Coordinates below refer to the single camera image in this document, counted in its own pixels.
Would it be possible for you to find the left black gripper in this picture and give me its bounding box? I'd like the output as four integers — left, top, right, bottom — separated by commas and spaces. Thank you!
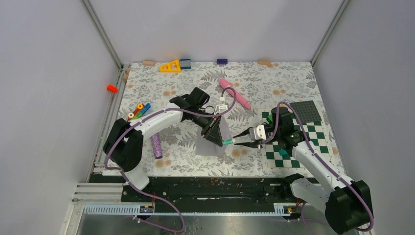
192, 107, 223, 146

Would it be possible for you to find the small green white bottle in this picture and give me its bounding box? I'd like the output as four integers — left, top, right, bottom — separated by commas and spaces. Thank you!
222, 139, 234, 145

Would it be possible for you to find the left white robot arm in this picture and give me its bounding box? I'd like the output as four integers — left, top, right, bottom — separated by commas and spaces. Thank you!
103, 87, 223, 201

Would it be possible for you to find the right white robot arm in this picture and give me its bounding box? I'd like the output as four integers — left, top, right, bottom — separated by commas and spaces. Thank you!
236, 102, 374, 234

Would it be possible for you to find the lego toy on chessboard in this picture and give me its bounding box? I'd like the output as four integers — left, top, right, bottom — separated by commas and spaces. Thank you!
266, 115, 273, 124

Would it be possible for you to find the green white chessboard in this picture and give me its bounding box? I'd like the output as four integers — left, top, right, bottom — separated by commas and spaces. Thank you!
260, 111, 330, 170

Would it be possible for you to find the floral table mat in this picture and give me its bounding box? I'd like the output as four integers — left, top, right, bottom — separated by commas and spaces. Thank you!
118, 62, 343, 177

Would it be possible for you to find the pink toy microphone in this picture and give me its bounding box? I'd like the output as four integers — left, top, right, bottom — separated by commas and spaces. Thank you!
219, 78, 251, 110

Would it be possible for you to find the purple glitter microphone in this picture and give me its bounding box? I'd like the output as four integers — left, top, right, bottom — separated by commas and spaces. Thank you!
150, 133, 162, 159

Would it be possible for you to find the dark purple lego brick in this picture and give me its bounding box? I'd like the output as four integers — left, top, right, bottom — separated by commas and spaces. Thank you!
216, 59, 228, 65

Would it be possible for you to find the blue grey lego brick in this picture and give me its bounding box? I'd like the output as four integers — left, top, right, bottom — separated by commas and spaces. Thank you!
179, 58, 191, 70

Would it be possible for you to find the colourful lego toy stack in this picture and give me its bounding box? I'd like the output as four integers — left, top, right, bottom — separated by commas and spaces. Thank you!
127, 103, 151, 121

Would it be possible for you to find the wooden block right back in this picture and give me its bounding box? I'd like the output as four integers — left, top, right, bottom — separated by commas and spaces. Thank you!
257, 60, 274, 68

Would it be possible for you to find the wooden block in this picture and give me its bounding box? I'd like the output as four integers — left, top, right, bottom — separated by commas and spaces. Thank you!
142, 60, 155, 67
257, 60, 274, 68

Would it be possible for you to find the yellow triangle toy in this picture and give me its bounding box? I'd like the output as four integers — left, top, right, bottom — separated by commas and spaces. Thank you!
159, 60, 181, 73

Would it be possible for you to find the wooden block left back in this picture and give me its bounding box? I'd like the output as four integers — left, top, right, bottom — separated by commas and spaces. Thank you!
142, 60, 155, 67

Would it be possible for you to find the orange red cylinder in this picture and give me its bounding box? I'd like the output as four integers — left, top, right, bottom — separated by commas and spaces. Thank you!
106, 85, 118, 94

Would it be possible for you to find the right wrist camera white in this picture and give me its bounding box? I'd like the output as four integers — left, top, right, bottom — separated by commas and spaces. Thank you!
252, 125, 267, 140

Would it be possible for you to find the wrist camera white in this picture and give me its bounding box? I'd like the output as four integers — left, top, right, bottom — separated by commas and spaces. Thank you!
214, 97, 229, 117
252, 125, 267, 140

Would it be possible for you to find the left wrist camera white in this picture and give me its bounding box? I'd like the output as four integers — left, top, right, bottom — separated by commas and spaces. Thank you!
214, 97, 229, 117

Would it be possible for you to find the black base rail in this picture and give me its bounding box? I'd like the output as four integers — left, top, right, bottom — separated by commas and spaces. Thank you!
89, 175, 331, 215

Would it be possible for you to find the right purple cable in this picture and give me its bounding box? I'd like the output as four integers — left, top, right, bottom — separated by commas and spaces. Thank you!
264, 101, 375, 235

